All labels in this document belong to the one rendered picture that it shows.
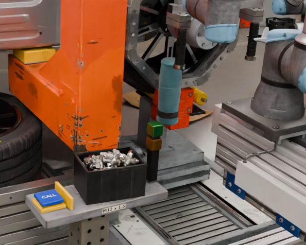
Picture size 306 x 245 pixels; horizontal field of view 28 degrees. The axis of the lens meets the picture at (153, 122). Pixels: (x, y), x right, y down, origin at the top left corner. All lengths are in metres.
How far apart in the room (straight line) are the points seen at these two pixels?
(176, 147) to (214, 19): 1.52
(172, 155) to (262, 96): 1.15
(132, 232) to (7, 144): 0.64
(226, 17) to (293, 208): 0.48
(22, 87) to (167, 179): 0.77
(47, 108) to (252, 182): 0.92
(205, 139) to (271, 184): 2.01
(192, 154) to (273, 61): 1.23
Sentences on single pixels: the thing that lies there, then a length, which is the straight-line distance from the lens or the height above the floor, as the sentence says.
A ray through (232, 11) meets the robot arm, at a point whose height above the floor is 1.14.
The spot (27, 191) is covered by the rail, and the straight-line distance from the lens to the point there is 2.12.
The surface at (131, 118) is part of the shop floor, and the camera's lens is 3.72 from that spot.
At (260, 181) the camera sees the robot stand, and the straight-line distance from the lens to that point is 1.57.
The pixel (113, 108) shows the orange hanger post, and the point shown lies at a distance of 2.03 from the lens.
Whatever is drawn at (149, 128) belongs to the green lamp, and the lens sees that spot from 1.97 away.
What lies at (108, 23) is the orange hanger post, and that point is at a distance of 1.93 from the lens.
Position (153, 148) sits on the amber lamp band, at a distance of 1.98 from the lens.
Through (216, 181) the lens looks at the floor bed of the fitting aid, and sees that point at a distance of 2.91.
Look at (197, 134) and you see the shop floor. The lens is 3.57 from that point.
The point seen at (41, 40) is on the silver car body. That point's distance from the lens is 2.43.
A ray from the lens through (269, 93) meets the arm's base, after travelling 1.68.
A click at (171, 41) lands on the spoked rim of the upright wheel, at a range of 2.58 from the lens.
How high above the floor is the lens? 1.42
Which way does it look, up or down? 23 degrees down
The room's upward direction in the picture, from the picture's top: 4 degrees clockwise
